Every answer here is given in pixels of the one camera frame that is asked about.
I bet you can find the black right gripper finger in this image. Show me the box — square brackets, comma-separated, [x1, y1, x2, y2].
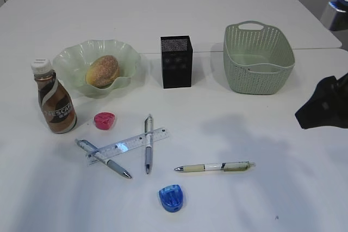
[295, 74, 347, 129]

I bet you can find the blue pencil sharpener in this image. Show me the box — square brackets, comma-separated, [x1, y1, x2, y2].
[158, 184, 184, 212]

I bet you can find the pink pencil sharpener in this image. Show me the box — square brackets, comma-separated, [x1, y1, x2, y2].
[94, 112, 116, 130]

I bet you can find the sugared bread loaf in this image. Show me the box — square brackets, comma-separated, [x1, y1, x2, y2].
[85, 55, 120, 88]

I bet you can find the brown coffee drink bottle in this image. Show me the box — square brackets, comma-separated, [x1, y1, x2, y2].
[31, 59, 77, 134]

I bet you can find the green plastic woven basket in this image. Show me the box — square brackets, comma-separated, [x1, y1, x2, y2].
[223, 21, 295, 95]

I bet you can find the beige grip white pen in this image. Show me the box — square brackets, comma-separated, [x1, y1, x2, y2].
[174, 161, 256, 173]

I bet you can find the black mesh pen holder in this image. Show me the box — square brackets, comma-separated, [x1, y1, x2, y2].
[160, 35, 193, 89]

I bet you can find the grey grip pen middle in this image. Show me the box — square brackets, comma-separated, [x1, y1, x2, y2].
[145, 114, 153, 174]

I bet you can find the grey grip pen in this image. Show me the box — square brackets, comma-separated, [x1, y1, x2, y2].
[75, 139, 132, 179]
[145, 114, 153, 174]

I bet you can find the grey grip pen left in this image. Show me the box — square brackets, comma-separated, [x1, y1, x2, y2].
[75, 139, 132, 179]

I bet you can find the green wavy glass plate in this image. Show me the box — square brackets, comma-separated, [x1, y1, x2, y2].
[53, 40, 140, 97]

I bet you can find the clear plastic ruler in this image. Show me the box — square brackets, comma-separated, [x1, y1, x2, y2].
[86, 128, 169, 165]

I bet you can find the silver blue wrist camera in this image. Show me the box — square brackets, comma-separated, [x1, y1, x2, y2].
[320, 0, 347, 32]

